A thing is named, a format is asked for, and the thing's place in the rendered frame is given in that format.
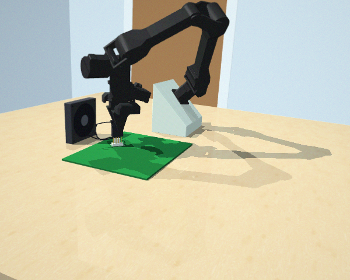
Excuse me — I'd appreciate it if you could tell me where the green circuit board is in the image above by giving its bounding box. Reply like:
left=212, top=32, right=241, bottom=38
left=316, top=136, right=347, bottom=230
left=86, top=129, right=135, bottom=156
left=62, top=131, right=193, bottom=181

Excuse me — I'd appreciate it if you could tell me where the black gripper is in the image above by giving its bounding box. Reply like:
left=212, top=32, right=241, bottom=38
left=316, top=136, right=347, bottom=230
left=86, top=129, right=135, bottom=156
left=101, top=77, right=141, bottom=133

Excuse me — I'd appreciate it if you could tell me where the black fan cable with plug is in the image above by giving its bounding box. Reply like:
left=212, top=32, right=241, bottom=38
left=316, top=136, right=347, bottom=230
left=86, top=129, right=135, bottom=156
left=85, top=120, right=123, bottom=141

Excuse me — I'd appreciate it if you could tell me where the black cooling fan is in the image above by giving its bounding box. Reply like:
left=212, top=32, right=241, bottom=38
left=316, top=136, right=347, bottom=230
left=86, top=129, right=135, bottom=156
left=64, top=97, right=96, bottom=144

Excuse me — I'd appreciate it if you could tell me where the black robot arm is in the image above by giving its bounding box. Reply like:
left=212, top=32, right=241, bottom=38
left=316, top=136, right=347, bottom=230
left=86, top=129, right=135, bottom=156
left=80, top=1, right=230, bottom=104

